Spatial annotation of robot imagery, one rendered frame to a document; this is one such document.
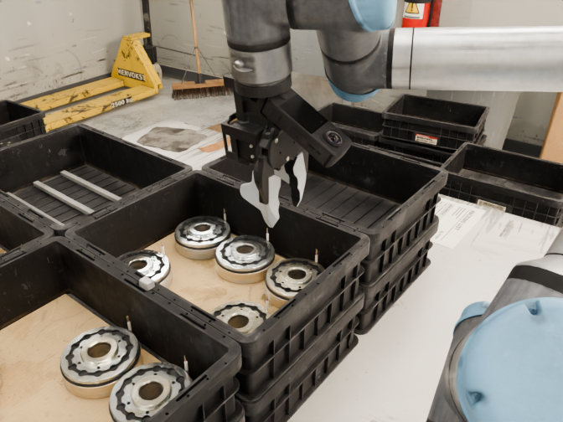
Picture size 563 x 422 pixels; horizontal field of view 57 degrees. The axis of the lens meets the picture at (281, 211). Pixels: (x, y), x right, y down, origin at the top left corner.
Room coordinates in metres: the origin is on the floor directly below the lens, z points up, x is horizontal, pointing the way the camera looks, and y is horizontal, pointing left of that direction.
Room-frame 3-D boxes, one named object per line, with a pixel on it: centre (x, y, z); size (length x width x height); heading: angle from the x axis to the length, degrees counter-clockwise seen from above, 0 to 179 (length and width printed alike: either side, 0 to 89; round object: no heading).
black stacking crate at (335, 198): (0.93, -0.08, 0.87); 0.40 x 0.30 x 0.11; 52
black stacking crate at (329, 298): (0.69, 0.10, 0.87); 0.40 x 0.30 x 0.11; 52
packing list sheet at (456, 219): (1.16, -0.33, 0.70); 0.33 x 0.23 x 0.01; 56
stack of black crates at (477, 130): (2.17, -0.67, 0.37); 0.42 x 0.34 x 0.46; 56
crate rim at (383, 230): (0.93, -0.08, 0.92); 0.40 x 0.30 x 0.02; 52
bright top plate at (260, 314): (0.56, 0.06, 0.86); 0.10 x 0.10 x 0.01
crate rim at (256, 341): (0.69, 0.10, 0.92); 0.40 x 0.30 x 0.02; 52
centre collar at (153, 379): (0.44, 0.16, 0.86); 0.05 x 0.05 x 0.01
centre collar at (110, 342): (0.51, 0.24, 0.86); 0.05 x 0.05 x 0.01
